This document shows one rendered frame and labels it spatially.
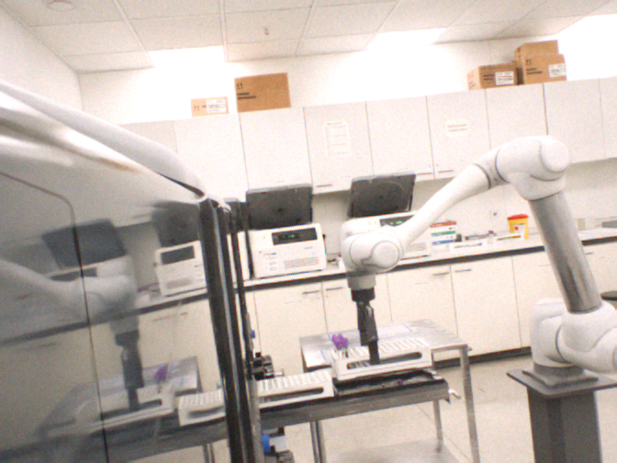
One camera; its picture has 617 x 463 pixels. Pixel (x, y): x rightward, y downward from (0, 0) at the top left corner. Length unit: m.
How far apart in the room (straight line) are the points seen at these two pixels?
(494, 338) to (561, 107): 2.05
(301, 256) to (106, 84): 2.16
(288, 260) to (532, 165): 2.58
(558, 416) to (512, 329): 2.54
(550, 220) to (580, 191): 3.81
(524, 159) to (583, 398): 0.85
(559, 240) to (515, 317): 2.83
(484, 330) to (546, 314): 2.48
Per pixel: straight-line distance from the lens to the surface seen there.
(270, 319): 3.94
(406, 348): 1.65
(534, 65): 5.05
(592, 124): 5.18
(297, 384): 1.63
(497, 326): 4.44
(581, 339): 1.79
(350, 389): 1.71
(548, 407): 2.01
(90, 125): 0.40
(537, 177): 1.62
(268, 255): 3.88
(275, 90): 4.32
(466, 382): 2.09
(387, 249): 1.39
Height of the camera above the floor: 1.38
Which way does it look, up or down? 3 degrees down
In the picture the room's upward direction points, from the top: 7 degrees counter-clockwise
